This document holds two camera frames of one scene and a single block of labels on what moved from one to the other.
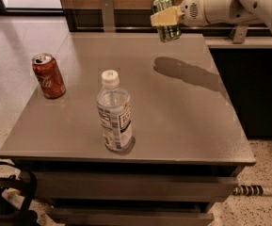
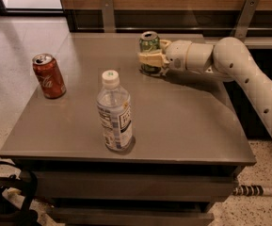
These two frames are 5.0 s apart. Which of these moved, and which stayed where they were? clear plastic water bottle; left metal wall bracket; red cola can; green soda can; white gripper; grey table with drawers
Moved: white gripper; green soda can
Stayed: grey table with drawers; red cola can; left metal wall bracket; clear plastic water bottle
